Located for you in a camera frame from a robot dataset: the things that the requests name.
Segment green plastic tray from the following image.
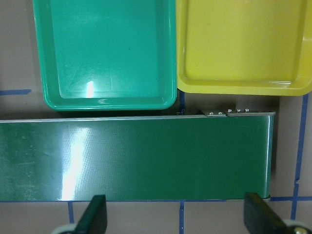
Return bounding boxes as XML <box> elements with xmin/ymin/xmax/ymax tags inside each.
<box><xmin>33</xmin><ymin>0</ymin><xmax>177</xmax><ymax>111</ymax></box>

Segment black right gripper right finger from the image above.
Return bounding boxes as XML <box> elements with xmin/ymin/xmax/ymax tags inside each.
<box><xmin>243</xmin><ymin>193</ymin><xmax>296</xmax><ymax>234</ymax></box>

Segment yellow plastic tray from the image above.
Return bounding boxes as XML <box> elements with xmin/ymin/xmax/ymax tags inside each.
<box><xmin>176</xmin><ymin>0</ymin><xmax>312</xmax><ymax>96</ymax></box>

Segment green conveyor belt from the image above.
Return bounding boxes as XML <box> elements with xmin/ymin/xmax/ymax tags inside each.
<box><xmin>0</xmin><ymin>113</ymin><xmax>274</xmax><ymax>201</ymax></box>

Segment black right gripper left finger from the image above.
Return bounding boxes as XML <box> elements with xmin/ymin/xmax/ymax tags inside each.
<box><xmin>74</xmin><ymin>195</ymin><xmax>108</xmax><ymax>234</ymax></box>

